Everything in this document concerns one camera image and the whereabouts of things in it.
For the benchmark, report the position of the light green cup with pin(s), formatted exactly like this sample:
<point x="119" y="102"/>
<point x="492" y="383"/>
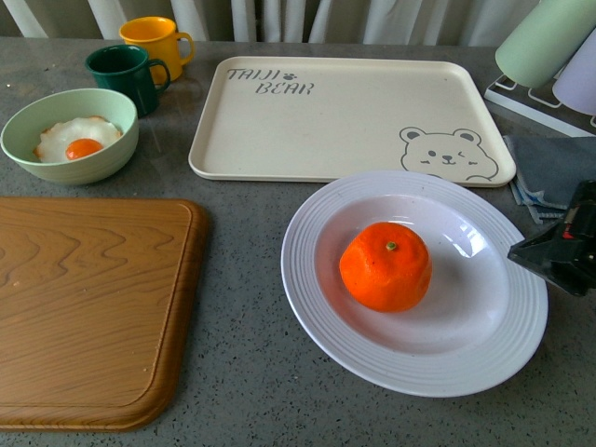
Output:
<point x="545" y="40"/>

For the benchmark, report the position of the fake fried egg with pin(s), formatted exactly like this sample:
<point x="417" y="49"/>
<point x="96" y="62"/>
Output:
<point x="74" y="139"/>

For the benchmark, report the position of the lavender cup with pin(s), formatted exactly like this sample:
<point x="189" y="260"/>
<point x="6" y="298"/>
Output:
<point x="575" y="87"/>

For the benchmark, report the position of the yellow mug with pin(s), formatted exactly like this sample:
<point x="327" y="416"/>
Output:
<point x="160" y="37"/>

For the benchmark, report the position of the grey folded cloth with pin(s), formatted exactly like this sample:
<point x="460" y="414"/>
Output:
<point x="549" y="171"/>

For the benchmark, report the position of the orange fruit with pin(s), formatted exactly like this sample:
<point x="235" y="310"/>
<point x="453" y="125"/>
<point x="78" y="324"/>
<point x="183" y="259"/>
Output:
<point x="386" y="267"/>

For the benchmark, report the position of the white curtain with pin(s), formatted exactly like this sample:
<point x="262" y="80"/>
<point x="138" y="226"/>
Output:
<point x="418" y="23"/>

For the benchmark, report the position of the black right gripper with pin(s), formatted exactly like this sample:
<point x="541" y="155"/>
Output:
<point x="564" y="254"/>

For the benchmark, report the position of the white cup rack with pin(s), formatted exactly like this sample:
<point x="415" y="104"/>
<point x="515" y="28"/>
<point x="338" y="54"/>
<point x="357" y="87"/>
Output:
<point x="541" y="106"/>

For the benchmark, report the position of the dark green mug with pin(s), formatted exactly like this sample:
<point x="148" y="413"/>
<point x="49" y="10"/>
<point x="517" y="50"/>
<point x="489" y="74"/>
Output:
<point x="128" y="69"/>

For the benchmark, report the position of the white ridged plate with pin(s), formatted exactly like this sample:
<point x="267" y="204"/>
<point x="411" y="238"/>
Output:
<point x="483" y="316"/>

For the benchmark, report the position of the light green bowl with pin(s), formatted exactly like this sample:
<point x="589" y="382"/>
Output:
<point x="22" y="133"/>

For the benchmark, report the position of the cream bear tray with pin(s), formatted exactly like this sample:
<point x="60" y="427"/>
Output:
<point x="319" y="119"/>

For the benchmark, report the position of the wooden cutting board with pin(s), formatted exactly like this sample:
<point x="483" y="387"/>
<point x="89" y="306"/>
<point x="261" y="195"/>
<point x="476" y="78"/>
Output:
<point x="96" y="299"/>

